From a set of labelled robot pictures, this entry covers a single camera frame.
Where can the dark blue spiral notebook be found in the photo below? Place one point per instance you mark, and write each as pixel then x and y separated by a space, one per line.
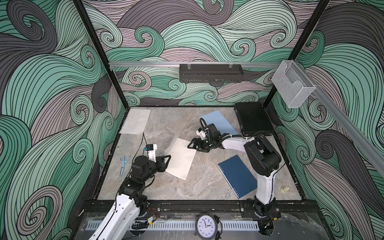
pixel 238 176

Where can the light blue spiral notebook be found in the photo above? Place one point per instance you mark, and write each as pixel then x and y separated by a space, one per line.
pixel 221 123

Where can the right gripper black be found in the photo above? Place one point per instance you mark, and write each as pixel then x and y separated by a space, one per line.
pixel 199 146

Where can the black hard case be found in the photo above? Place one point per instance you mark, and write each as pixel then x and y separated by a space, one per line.
pixel 253 119

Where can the aluminium rail right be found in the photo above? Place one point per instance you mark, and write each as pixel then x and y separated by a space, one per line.
pixel 339 105

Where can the clear acrylic wall holder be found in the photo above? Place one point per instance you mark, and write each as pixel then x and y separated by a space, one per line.
pixel 293 83

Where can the round white clock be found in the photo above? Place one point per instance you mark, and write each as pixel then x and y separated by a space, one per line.
pixel 206 227

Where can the cream lined spiral notebook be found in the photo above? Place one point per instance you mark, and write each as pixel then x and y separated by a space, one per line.
pixel 181 158

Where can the white slotted cable duct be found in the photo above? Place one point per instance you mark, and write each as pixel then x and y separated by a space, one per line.
pixel 226 225

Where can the small yellowish object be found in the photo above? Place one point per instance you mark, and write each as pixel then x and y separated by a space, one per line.
pixel 285 189

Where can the torn lined paper page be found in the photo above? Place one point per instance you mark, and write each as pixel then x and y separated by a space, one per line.
pixel 135 121

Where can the light blue scissors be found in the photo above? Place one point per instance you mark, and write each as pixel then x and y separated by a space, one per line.
pixel 123 160

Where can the black wall tray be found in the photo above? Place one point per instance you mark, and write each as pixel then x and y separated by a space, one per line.
pixel 211 73

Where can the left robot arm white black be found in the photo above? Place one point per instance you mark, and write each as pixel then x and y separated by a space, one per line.
pixel 130 202

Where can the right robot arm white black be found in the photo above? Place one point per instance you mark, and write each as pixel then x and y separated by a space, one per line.
pixel 264 159

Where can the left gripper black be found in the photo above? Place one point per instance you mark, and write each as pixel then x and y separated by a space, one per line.
pixel 161 158

